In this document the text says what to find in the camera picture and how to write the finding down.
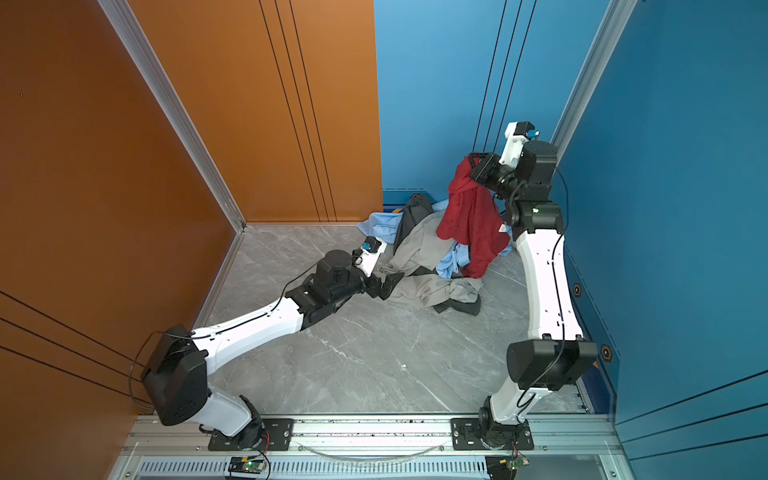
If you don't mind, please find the dark red cloth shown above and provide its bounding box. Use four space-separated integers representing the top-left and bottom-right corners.
436 153 511 279

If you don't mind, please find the light blue cloth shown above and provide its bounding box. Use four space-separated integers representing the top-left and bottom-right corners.
357 197 515 281

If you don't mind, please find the green circuit board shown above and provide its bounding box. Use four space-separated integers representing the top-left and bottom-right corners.
226 456 271 479

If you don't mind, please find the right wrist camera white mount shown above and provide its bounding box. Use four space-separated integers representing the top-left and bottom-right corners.
499 121 539 169

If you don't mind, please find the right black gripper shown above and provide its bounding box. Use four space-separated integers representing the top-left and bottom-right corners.
468 151 524 204

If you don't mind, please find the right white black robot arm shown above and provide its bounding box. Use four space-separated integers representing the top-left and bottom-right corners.
469 140 599 450

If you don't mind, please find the left aluminium corner post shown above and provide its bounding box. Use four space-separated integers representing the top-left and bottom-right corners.
98 0 247 234

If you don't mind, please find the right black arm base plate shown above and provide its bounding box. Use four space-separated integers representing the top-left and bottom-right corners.
450 417 535 451

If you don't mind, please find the small board with wires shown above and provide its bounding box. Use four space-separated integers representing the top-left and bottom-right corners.
485 455 530 480

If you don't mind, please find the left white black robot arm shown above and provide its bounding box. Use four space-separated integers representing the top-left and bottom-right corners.
140 239 404 450

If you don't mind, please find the right aluminium corner post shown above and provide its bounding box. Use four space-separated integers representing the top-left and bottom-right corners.
552 0 638 160

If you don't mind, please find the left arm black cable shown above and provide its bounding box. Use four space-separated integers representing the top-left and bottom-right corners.
128 263 319 409

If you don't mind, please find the aluminium corner post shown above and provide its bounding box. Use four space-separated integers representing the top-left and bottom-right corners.
552 0 638 160
98 0 247 234

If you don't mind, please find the beige grey cloth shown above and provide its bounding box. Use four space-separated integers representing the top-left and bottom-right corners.
374 211 483 307

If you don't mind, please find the dark grey cloth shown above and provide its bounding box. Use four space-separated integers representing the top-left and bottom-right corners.
393 193 434 250

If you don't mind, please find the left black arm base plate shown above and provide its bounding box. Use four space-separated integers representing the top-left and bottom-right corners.
208 418 295 452

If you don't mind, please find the aluminium front frame rail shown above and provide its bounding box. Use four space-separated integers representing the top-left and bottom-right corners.
109 414 633 479

